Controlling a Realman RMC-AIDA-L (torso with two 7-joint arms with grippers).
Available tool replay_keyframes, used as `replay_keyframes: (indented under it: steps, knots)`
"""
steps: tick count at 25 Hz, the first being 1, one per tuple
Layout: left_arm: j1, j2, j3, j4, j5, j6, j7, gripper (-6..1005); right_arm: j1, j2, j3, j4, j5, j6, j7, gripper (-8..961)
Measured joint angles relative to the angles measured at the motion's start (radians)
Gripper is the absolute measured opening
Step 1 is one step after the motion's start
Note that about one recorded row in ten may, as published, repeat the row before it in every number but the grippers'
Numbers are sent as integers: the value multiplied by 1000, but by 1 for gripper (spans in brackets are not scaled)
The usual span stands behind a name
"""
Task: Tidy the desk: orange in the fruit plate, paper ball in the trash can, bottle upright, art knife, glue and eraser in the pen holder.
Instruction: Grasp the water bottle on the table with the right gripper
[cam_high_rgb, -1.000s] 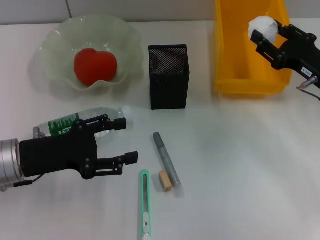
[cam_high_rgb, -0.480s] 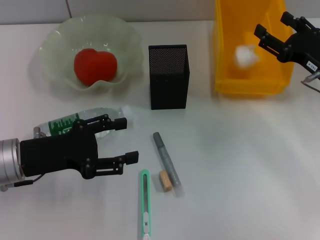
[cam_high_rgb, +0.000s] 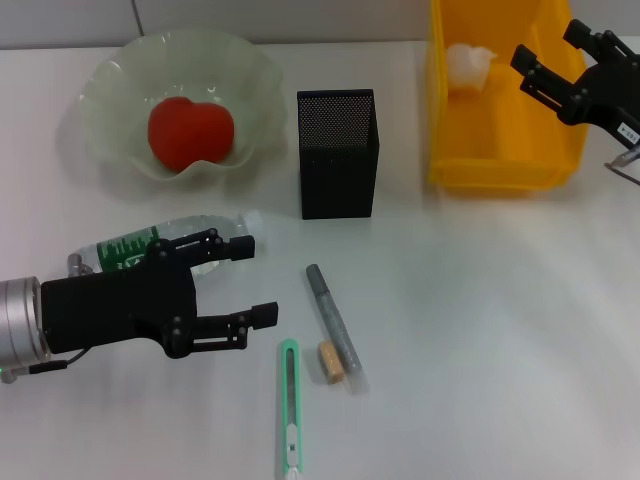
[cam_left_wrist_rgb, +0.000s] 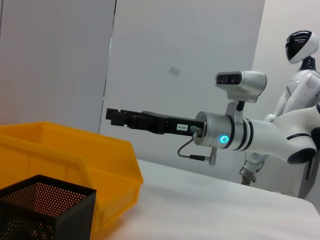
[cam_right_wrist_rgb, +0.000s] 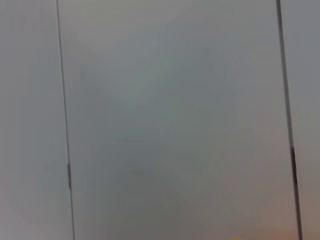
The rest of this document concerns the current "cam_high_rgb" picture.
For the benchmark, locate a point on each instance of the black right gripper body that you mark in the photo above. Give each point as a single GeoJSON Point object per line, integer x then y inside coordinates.
{"type": "Point", "coordinates": [610, 95]}

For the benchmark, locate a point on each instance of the white paper ball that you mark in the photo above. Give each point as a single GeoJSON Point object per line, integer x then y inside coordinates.
{"type": "Point", "coordinates": [467, 67]}

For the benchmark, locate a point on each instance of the green utility knife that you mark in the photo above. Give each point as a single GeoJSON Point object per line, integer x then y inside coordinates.
{"type": "Point", "coordinates": [290, 400]}

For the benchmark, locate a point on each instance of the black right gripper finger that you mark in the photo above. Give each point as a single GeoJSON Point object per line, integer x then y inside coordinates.
{"type": "Point", "coordinates": [547, 82]}
{"type": "Point", "coordinates": [602, 45]}

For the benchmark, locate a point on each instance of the red apple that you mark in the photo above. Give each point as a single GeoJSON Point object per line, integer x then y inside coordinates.
{"type": "Point", "coordinates": [190, 132]}

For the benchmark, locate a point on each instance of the black mesh pen holder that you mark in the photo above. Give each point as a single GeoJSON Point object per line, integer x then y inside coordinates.
{"type": "Point", "coordinates": [340, 175]}

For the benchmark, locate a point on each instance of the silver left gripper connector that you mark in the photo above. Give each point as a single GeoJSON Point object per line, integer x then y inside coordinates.
{"type": "Point", "coordinates": [77, 264]}

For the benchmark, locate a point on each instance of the grey marker pen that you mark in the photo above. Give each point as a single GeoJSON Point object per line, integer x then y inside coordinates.
{"type": "Point", "coordinates": [332, 320]}

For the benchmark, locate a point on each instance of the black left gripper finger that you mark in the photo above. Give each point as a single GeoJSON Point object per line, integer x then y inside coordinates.
{"type": "Point", "coordinates": [242, 248]}
{"type": "Point", "coordinates": [262, 315]}

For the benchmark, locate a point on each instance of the yellow plastic bin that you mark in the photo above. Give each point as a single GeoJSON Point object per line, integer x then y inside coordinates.
{"type": "Point", "coordinates": [500, 140]}

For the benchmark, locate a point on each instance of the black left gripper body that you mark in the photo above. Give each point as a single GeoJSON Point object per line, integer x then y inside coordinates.
{"type": "Point", "coordinates": [115, 310]}

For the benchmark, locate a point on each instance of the clear green-label water bottle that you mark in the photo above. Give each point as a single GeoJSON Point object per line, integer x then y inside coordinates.
{"type": "Point", "coordinates": [200, 225]}

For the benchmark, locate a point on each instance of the pale green wavy fruit plate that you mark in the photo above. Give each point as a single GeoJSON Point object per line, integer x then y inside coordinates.
{"type": "Point", "coordinates": [125, 75]}

